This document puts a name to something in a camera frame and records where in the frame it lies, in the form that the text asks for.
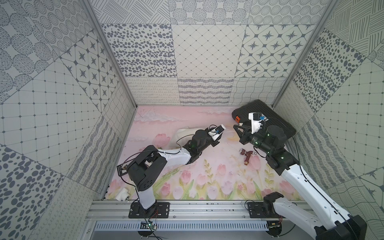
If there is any dark red garden hose nozzle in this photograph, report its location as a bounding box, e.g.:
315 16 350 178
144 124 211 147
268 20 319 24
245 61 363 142
240 149 257 166

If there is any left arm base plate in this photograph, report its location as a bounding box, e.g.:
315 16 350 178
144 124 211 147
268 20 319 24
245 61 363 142
129 202 170 219

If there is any aluminium front rail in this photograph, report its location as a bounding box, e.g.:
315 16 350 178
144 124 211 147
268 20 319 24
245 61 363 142
85 199 310 222

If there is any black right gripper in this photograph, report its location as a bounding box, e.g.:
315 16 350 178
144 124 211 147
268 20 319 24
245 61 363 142
233 124 274 155

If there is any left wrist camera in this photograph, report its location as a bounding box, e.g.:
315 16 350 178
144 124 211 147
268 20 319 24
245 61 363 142
208 125 226 141

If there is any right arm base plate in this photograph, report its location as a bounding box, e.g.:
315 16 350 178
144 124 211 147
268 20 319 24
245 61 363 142
245 201 284 219

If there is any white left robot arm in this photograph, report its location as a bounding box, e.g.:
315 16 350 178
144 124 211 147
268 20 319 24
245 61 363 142
117 125 226 212

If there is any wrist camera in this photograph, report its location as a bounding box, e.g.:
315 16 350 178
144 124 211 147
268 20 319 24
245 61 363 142
248 113 269 134
208 125 226 141

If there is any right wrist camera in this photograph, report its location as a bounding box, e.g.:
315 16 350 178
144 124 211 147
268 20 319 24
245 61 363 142
248 113 269 134

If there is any white cloth drawstring bag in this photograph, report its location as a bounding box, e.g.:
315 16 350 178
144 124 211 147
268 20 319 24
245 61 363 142
173 128 203 146

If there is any black plastic tool case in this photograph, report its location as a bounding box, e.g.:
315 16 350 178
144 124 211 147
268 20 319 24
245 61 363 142
232 100 297 139

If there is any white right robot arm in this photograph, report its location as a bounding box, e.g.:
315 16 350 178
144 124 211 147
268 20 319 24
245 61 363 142
233 125 368 240

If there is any green circuit board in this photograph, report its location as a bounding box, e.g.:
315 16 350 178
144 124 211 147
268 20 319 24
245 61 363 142
147 221 158 231

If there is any white pipe fitting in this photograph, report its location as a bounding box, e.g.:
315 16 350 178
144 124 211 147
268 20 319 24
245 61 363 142
115 188 131 202

